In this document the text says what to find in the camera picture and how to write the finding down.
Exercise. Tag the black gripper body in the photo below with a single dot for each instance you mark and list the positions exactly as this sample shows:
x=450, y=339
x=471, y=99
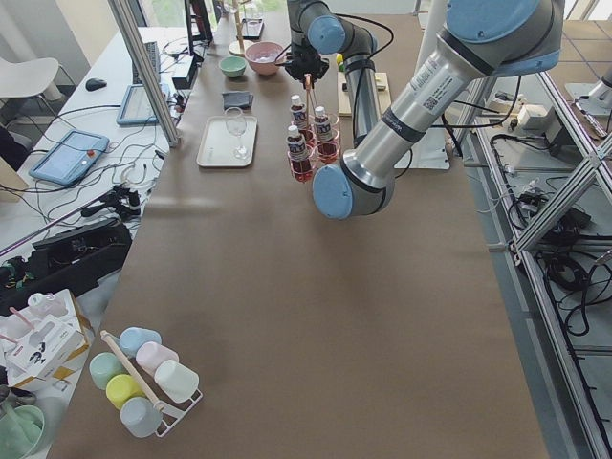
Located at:
x=306, y=61

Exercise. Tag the copper wire bottle basket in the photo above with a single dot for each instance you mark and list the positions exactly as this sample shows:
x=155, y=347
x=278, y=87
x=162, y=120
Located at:
x=310, y=134

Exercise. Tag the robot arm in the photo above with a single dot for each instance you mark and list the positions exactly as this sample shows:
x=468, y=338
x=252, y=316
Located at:
x=479, y=39
x=317, y=32

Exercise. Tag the pink bowl of ice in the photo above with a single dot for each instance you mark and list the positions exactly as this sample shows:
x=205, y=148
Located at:
x=262, y=56

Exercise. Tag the bamboo cutting board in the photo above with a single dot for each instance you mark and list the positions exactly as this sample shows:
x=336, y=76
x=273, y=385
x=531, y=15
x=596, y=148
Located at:
x=384, y=95

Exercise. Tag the black framed tray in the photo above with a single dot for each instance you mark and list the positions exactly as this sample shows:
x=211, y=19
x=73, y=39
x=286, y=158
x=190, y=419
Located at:
x=252, y=29

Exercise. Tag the wooden stand with pole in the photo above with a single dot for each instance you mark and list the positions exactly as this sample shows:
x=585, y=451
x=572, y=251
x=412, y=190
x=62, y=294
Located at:
x=240, y=45

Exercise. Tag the grey folded cloth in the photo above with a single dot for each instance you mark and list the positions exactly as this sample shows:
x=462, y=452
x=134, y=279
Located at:
x=237, y=99

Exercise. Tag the green ceramic bowl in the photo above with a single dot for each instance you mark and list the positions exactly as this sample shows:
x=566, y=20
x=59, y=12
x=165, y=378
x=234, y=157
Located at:
x=233, y=66

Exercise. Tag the clear wine glass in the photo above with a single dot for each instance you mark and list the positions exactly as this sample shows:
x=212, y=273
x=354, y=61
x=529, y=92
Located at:
x=236, y=125

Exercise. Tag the cream rabbit tray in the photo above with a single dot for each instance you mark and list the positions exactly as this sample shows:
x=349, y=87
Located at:
x=217, y=149

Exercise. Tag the far teach pendant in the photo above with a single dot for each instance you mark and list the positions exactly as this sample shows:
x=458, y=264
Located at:
x=135, y=108

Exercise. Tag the teach pendant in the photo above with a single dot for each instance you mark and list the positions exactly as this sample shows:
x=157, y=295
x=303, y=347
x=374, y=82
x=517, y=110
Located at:
x=71, y=158
x=135, y=108

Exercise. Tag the black computer mouse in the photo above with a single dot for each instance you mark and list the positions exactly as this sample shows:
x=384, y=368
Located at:
x=94, y=84

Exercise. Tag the near teach pendant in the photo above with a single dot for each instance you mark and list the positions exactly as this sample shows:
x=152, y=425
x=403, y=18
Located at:
x=71, y=158

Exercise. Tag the metal reacher grabber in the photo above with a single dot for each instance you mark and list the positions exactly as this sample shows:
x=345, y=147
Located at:
x=118, y=190

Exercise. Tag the white chair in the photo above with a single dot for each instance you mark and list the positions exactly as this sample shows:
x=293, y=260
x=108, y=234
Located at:
x=31, y=79

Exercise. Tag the black foam case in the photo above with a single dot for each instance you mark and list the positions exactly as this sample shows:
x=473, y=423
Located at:
x=75, y=260

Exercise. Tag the blue cup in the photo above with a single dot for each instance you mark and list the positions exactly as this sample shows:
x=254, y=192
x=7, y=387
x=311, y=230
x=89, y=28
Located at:
x=133, y=338

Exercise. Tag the pink cup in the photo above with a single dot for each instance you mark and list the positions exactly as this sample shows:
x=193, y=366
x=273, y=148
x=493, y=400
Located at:
x=152, y=354

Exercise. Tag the white cup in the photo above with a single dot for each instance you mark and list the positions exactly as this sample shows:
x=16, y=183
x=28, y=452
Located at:
x=177, y=381

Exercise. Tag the green cup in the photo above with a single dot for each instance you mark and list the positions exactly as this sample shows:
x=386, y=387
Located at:
x=103, y=367

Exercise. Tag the white cup rack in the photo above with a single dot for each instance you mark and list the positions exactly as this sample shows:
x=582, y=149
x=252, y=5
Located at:
x=173, y=413

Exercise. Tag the yellow cup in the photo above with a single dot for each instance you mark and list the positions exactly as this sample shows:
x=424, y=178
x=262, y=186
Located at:
x=120, y=389

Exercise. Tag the white cardboard box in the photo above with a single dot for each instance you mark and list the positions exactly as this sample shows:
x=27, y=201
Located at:
x=46, y=342

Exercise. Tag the grey-blue cup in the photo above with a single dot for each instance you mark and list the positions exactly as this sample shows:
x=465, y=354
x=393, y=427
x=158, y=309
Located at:
x=140, y=417

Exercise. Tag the mint green bucket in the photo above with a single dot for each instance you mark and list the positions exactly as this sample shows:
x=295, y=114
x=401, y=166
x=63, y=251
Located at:
x=22, y=429

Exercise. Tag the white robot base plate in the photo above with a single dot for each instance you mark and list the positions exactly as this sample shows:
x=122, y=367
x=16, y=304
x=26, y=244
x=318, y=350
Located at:
x=429, y=153

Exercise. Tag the aluminium frame post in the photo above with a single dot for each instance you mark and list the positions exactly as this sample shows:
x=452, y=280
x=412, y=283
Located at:
x=127, y=25

